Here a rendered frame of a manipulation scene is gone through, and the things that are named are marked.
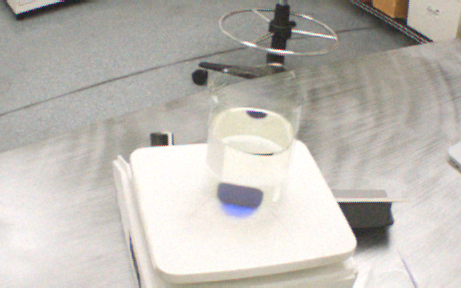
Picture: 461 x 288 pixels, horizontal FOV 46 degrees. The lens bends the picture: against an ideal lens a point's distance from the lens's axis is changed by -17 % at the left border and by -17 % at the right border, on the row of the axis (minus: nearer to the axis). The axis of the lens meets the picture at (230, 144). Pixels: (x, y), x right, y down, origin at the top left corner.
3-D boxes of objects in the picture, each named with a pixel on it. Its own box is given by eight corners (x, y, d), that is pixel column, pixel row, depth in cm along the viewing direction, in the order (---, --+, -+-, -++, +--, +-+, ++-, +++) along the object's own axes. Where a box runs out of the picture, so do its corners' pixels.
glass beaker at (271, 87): (263, 236, 36) (284, 114, 31) (182, 202, 38) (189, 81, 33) (305, 183, 40) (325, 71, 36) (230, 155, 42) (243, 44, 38)
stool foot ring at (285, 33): (194, 22, 205) (195, 10, 203) (286, 8, 226) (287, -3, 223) (269, 72, 179) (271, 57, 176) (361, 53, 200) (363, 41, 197)
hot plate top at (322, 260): (127, 158, 42) (127, 147, 41) (299, 147, 45) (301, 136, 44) (158, 286, 32) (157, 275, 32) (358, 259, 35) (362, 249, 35)
